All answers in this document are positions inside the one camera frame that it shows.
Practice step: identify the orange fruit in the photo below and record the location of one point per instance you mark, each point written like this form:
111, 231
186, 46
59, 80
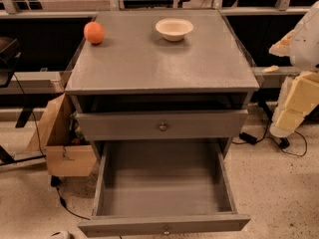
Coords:
94, 33

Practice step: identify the yellow foam scrap on ledge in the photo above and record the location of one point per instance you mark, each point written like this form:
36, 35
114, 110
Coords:
271, 69

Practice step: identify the brown cardboard box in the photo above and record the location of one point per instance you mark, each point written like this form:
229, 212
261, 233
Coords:
54, 138

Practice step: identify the grey top drawer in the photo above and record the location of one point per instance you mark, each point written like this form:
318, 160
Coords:
161, 125

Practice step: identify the grey wooden drawer cabinet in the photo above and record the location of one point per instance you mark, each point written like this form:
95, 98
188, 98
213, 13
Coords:
137, 70

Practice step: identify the white paper bowl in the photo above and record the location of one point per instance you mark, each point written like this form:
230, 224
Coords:
174, 29

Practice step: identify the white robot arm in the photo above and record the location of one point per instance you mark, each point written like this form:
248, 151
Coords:
304, 44

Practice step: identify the black office chair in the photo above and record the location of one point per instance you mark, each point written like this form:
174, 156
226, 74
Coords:
10, 52

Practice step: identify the open grey middle drawer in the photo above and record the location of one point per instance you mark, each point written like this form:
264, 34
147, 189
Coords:
162, 187

